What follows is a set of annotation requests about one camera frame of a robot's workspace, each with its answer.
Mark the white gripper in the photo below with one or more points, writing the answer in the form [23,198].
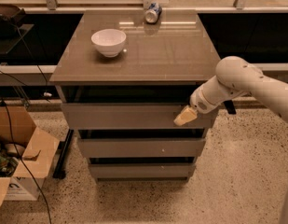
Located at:
[198,102]

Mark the grey top drawer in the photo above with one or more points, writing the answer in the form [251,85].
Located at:
[114,116]

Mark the grey drawer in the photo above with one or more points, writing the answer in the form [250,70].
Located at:
[140,148]
[141,171]
[114,116]

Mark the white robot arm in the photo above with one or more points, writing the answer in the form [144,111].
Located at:
[243,177]

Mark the grey drawer cabinet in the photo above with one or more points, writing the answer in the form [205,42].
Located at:
[160,64]

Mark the grey middle drawer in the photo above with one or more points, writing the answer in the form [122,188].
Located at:
[140,148]

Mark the grey bottom drawer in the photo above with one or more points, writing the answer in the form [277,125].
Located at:
[141,171]

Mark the open cardboard box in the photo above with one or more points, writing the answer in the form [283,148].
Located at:
[26,155]

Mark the blue white soda can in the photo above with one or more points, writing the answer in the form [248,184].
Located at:
[153,13]

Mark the white ceramic bowl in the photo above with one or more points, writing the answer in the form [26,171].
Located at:
[109,42]

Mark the black floor bar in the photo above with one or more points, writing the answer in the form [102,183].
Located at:
[59,171]

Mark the white cup in box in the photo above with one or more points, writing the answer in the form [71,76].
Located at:
[14,150]

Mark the green packet in box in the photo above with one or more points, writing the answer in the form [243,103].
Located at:
[7,164]

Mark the dark device on shelf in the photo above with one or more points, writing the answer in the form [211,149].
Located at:
[11,18]

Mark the white cable plug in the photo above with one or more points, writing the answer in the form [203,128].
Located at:
[47,94]

